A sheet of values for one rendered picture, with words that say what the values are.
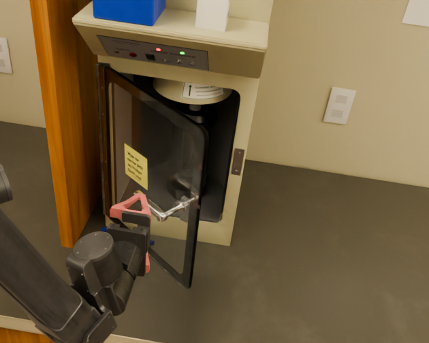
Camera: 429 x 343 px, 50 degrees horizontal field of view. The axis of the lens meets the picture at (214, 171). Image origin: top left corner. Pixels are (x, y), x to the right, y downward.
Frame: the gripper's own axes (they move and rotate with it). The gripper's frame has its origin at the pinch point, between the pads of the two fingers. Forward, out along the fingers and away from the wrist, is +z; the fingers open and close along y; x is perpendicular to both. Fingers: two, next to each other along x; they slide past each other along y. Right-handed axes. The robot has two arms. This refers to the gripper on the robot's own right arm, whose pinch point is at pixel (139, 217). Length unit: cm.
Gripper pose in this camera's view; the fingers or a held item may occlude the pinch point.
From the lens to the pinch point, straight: 85.6
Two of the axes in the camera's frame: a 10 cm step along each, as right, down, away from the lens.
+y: 1.1, -8.0, -5.9
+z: 1.2, -5.8, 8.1
